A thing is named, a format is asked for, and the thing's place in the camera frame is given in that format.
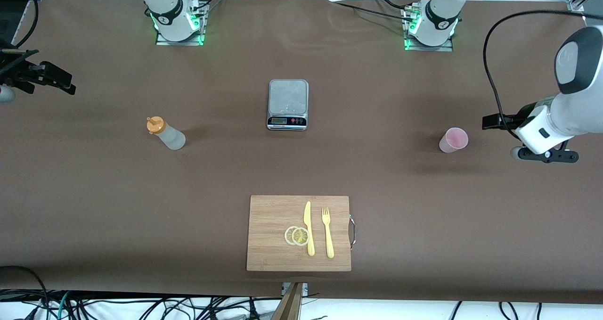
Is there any yellow plastic fork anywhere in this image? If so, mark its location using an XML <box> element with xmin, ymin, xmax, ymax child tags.
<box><xmin>321</xmin><ymin>207</ymin><xmax>335</xmax><ymax>259</ymax></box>

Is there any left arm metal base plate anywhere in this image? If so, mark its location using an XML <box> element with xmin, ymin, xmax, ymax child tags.
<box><xmin>404</xmin><ymin>9</ymin><xmax>454</xmax><ymax>52</ymax></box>

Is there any yellow plastic knife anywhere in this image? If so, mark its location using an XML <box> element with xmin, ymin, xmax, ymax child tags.
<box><xmin>303</xmin><ymin>201</ymin><xmax>316</xmax><ymax>257</ymax></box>

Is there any wooden post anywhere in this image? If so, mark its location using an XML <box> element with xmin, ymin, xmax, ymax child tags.
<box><xmin>271</xmin><ymin>282</ymin><xmax>304</xmax><ymax>320</ymax></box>

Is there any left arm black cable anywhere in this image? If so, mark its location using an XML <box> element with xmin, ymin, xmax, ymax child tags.
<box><xmin>483</xmin><ymin>10</ymin><xmax>603</xmax><ymax>128</ymax></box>

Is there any sauce bottle with orange cap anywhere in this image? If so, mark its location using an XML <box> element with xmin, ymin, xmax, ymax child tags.
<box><xmin>147</xmin><ymin>116</ymin><xmax>186</xmax><ymax>151</ymax></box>

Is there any wooden cutting board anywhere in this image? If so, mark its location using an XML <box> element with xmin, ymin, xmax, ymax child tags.
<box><xmin>246</xmin><ymin>195</ymin><xmax>357</xmax><ymax>272</ymax></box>

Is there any silver digital kitchen scale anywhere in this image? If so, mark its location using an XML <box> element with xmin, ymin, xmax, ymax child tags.
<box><xmin>267</xmin><ymin>79</ymin><xmax>310</xmax><ymax>131</ymax></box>

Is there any black cable on table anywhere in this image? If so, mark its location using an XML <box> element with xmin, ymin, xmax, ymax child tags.
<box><xmin>325</xmin><ymin>0</ymin><xmax>417</xmax><ymax>23</ymax></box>

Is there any teal floor cable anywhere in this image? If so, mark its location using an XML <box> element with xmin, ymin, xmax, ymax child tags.
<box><xmin>57</xmin><ymin>291</ymin><xmax>72</xmax><ymax>320</ymax></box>

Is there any pink plastic cup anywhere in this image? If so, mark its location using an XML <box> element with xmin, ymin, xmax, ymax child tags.
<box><xmin>439</xmin><ymin>127</ymin><xmax>469</xmax><ymax>154</ymax></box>

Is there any metal table bracket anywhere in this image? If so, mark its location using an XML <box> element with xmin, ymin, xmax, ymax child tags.
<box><xmin>281</xmin><ymin>282</ymin><xmax>309</xmax><ymax>297</ymax></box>

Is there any black looping floor cable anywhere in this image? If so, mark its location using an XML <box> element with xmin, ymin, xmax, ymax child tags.
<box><xmin>0</xmin><ymin>265</ymin><xmax>50</xmax><ymax>320</ymax></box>

